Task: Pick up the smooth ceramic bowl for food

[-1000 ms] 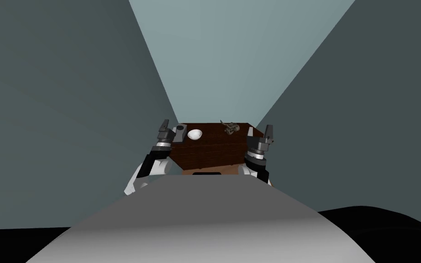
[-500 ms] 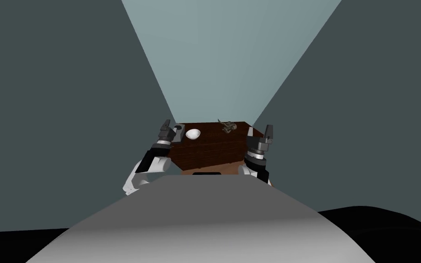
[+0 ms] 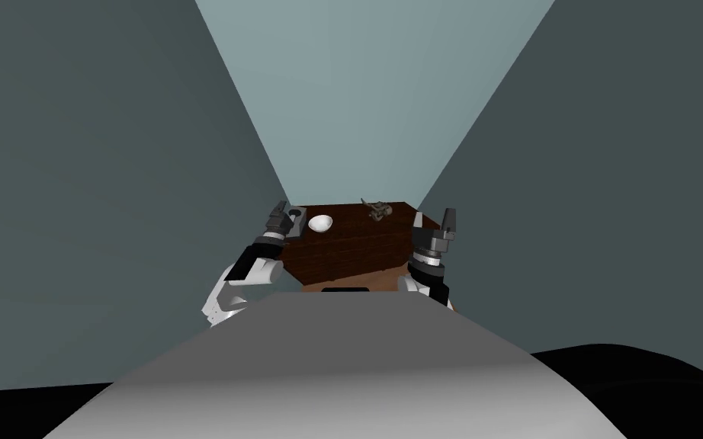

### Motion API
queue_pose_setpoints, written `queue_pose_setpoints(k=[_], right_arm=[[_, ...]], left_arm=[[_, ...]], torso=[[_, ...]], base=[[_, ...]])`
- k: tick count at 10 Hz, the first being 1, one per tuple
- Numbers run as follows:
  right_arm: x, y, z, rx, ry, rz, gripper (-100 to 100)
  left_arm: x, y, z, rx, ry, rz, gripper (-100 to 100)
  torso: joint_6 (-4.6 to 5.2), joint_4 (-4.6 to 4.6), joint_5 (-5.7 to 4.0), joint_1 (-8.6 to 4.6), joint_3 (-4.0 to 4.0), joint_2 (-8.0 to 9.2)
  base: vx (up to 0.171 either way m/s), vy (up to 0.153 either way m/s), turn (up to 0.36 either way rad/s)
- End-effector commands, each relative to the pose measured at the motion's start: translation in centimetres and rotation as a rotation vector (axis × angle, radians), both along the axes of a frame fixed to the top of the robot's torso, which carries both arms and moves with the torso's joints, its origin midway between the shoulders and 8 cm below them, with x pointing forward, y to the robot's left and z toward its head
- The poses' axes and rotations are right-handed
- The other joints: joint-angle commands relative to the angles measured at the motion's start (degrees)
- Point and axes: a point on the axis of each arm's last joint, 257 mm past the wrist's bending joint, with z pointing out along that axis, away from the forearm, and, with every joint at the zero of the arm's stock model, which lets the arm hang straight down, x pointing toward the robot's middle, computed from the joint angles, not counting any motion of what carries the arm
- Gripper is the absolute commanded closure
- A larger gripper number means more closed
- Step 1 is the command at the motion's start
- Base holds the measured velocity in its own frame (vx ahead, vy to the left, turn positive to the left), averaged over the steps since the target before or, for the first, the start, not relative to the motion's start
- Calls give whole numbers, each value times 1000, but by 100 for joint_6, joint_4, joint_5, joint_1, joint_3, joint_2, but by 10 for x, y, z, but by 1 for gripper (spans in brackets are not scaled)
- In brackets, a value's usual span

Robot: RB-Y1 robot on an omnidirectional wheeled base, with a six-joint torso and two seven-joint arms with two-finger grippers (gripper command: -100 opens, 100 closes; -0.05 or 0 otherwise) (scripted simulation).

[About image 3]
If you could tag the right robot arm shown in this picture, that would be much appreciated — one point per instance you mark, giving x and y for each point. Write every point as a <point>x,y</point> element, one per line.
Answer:
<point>428,274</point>

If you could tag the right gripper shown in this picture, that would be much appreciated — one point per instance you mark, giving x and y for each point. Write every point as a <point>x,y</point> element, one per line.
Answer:
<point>435,240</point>

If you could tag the white bowl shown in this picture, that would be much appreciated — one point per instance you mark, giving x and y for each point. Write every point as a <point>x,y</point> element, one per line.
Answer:
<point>320,224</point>

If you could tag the grey mug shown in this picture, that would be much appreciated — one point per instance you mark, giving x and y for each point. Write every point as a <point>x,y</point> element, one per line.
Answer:
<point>298,223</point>

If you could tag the olive brown figurine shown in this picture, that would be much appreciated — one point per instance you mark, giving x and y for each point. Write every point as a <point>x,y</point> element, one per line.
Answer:
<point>379,210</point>

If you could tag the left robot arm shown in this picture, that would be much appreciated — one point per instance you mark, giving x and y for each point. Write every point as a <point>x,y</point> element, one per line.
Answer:
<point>255,268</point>

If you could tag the dark brown wooden table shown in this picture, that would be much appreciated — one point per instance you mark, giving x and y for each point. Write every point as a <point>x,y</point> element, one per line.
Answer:
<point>357,250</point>

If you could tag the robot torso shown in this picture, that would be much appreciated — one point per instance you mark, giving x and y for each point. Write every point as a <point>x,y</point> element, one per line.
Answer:
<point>339,372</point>

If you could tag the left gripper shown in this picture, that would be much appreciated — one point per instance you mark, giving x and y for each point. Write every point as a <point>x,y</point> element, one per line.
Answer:
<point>280,221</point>

